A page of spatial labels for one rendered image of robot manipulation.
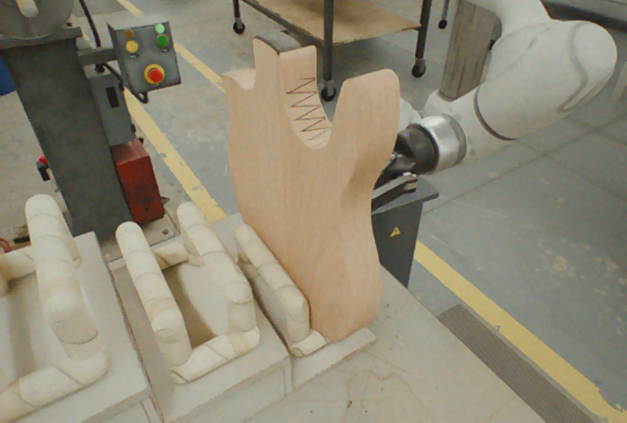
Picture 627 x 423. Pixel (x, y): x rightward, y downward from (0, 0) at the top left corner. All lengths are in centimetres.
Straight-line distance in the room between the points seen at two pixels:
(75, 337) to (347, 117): 32
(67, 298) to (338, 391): 38
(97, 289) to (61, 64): 111
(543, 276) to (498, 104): 166
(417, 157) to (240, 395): 40
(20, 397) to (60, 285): 10
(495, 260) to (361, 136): 193
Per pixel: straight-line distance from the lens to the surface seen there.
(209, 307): 66
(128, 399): 52
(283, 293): 62
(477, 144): 74
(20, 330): 61
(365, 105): 37
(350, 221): 47
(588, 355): 208
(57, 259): 50
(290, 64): 48
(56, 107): 168
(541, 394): 190
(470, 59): 123
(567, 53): 64
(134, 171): 180
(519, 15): 73
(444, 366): 72
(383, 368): 70
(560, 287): 227
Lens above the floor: 153
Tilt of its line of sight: 37 degrees down
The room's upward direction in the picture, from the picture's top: straight up
